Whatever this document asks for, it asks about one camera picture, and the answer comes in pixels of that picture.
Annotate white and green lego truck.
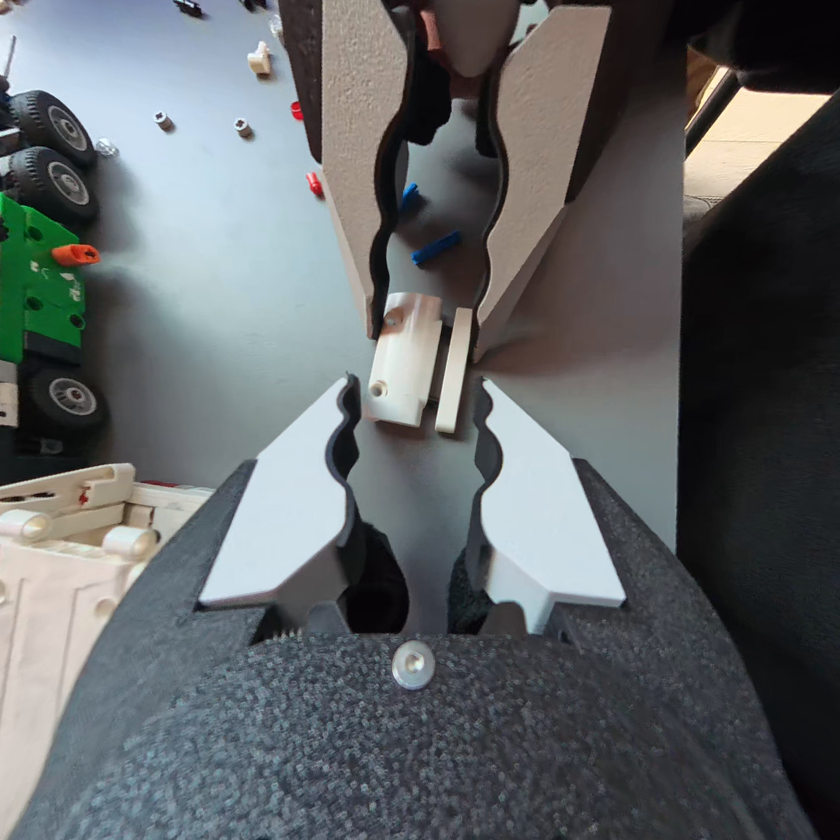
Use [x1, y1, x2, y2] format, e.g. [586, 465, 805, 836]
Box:
[0, 36, 110, 460]

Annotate white lego box assembly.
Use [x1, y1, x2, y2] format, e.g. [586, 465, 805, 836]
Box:
[0, 462, 217, 840]

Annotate black chair leg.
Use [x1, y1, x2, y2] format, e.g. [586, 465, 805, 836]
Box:
[685, 66, 740, 153]

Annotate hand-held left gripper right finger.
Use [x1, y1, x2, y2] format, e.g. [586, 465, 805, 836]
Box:
[466, 377, 628, 635]

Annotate white lego beam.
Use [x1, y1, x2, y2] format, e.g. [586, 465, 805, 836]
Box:
[434, 306, 475, 434]

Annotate person's dark trousers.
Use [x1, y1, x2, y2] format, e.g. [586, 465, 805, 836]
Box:
[676, 85, 840, 840]

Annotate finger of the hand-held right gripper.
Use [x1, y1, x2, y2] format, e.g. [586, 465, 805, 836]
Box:
[471, 5, 614, 365]
[318, 0, 421, 342]

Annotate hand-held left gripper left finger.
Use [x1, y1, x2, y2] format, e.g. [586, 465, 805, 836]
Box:
[197, 374, 363, 610]

